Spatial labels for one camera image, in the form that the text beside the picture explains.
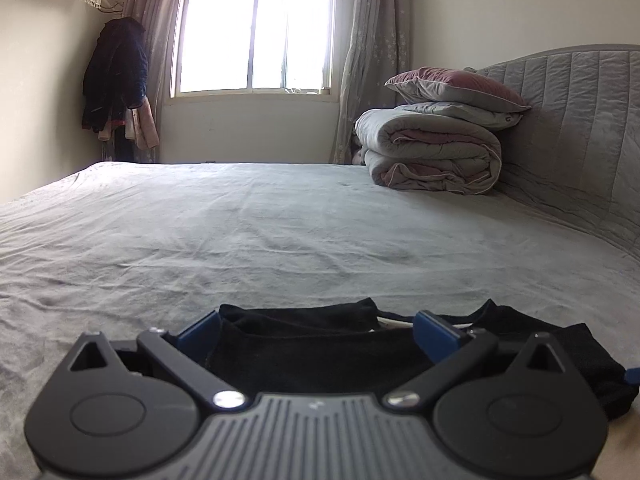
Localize window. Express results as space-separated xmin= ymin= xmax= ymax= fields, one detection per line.
xmin=170 ymin=0 xmax=336 ymax=98

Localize dark hanging jacket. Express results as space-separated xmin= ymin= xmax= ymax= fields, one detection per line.
xmin=81 ymin=18 xmax=148 ymax=133

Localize left grey curtain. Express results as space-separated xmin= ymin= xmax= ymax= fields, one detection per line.
xmin=124 ymin=0 xmax=181 ymax=133

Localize folded grey pink quilt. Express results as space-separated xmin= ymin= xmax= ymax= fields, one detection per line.
xmin=354 ymin=102 xmax=523 ymax=195

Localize black garment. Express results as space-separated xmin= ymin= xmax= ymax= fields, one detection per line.
xmin=198 ymin=298 xmax=639 ymax=420

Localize grey quilted headboard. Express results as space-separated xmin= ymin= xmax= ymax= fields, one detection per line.
xmin=480 ymin=44 xmax=639 ymax=256

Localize pink grey pillow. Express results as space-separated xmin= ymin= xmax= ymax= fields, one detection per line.
xmin=385 ymin=66 xmax=530 ymax=114

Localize pink hanging clothes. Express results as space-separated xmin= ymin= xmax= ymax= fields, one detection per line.
xmin=98 ymin=96 xmax=160 ymax=151

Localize grey curtain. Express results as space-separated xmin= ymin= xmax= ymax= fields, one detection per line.
xmin=124 ymin=0 xmax=181 ymax=133
xmin=330 ymin=0 xmax=412 ymax=164

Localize right grey curtain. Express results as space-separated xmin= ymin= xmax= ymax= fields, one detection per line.
xmin=330 ymin=0 xmax=412 ymax=164

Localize grey bed sheet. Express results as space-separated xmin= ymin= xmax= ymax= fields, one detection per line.
xmin=1 ymin=162 xmax=639 ymax=479

